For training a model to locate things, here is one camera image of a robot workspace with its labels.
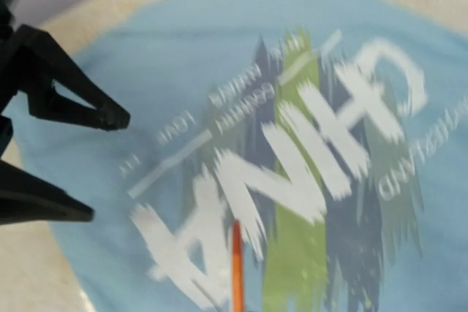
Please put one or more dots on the light blue printed t-shirt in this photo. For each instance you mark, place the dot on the light blue printed t-shirt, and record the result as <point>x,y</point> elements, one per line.
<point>334,131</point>

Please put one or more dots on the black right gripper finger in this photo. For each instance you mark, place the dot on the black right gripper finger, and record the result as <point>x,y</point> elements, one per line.
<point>26,198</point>
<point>57,89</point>

